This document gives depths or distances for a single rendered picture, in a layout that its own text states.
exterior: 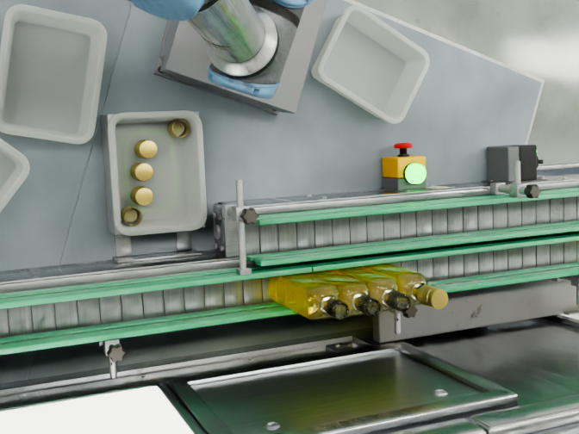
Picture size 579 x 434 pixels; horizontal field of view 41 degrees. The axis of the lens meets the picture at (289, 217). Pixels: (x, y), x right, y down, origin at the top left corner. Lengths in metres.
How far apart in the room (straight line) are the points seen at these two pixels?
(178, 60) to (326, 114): 0.37
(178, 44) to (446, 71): 0.65
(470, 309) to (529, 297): 0.16
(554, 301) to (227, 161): 0.81
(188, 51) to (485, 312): 0.84
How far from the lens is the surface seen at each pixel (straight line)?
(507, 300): 1.79
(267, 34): 1.24
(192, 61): 1.47
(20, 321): 1.42
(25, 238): 1.53
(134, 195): 1.48
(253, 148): 1.61
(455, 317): 1.72
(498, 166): 1.84
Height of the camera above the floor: 2.26
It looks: 67 degrees down
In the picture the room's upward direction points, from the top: 103 degrees clockwise
